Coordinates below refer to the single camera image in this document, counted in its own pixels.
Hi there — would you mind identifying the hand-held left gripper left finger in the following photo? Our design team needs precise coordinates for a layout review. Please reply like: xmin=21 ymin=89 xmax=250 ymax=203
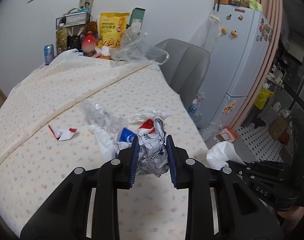
xmin=20 ymin=136 xmax=140 ymax=240

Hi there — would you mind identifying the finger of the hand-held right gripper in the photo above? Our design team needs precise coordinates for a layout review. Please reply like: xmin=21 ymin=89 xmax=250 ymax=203
xmin=224 ymin=160 xmax=257 ymax=180

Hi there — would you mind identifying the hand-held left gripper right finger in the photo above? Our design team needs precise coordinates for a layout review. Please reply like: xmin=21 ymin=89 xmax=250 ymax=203
xmin=166 ymin=134 xmax=285 ymax=240

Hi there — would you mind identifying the printed paper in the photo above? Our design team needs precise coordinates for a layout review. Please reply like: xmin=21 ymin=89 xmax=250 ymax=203
xmin=113 ymin=115 xmax=171 ymax=178

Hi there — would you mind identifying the large white tissue wad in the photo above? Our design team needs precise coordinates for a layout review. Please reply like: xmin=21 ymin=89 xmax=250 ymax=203
xmin=206 ymin=141 xmax=245 ymax=171

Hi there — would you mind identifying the blue white wrapper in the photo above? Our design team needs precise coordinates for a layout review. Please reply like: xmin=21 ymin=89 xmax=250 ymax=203
xmin=117 ymin=127 xmax=139 ymax=144

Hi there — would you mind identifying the white plastic bag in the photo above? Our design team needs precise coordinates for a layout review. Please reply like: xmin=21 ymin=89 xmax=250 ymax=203
xmin=89 ymin=125 xmax=120 ymax=160

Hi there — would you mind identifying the red white wrapper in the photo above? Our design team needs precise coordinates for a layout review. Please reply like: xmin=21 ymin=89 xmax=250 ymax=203
xmin=138 ymin=119 xmax=156 ymax=134

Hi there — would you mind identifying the crushed clear plastic bottle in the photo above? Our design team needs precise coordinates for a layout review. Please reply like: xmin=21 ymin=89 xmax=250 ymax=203
xmin=81 ymin=100 xmax=129 ymax=133

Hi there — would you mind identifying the red white paper piece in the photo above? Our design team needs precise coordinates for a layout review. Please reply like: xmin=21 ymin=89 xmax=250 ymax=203
xmin=48 ymin=124 xmax=78 ymax=141

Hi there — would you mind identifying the person's right forearm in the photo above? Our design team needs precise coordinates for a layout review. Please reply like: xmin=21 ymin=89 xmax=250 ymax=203
xmin=277 ymin=205 xmax=304 ymax=228

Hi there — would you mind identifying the orange white box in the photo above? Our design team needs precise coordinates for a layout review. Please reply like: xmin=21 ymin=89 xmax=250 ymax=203
xmin=216 ymin=127 xmax=239 ymax=143

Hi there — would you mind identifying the brown cardboard box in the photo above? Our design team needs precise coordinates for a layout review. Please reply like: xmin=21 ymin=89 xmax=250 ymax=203
xmin=268 ymin=116 xmax=290 ymax=140

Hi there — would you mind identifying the bag of empty bottles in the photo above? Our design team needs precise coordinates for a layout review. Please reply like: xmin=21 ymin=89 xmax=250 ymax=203
xmin=188 ymin=92 xmax=205 ymax=124

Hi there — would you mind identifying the yellow plastic bag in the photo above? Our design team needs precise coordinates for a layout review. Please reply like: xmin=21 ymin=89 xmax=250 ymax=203
xmin=253 ymin=86 xmax=274 ymax=110

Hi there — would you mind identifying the grey chair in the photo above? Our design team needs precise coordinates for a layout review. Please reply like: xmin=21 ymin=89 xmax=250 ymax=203
xmin=154 ymin=38 xmax=210 ymax=105

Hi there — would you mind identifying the dotted cream tablecloth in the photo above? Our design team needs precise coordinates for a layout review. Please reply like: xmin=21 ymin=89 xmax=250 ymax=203
xmin=0 ymin=49 xmax=209 ymax=240

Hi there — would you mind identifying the white refrigerator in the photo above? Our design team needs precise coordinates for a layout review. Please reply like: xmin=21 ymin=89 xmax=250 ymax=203
xmin=187 ymin=5 xmax=275 ymax=128

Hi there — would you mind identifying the small white tissue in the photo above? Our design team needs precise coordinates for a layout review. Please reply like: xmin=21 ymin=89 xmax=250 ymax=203
xmin=97 ymin=46 xmax=112 ymax=57

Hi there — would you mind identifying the red round vase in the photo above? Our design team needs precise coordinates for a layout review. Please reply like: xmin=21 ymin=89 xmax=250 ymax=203
xmin=81 ymin=31 xmax=97 ymax=54

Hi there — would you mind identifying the yellow snack bag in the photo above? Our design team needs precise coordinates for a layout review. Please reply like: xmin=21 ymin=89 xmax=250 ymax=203
xmin=97 ymin=12 xmax=130 ymax=49

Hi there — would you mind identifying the black chopstick holder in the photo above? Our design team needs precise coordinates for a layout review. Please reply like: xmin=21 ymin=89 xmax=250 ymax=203
xmin=67 ymin=27 xmax=84 ymax=52

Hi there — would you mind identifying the blue drink can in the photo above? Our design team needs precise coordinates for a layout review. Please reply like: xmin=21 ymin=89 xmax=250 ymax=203
xmin=44 ymin=44 xmax=55 ymax=65

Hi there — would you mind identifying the cooking oil bottle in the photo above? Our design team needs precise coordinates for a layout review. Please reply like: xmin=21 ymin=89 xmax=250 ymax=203
xmin=56 ymin=23 xmax=68 ymax=55

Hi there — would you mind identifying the green carton box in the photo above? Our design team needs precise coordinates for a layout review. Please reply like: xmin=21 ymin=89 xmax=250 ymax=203
xmin=128 ymin=7 xmax=146 ymax=32

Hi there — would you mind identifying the green tissue box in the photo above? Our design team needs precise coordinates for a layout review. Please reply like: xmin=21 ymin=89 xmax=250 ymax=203
xmin=248 ymin=0 xmax=262 ymax=11

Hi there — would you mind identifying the black wire basket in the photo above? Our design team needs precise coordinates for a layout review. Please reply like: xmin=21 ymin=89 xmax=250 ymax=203
xmin=55 ymin=12 xmax=90 ymax=29

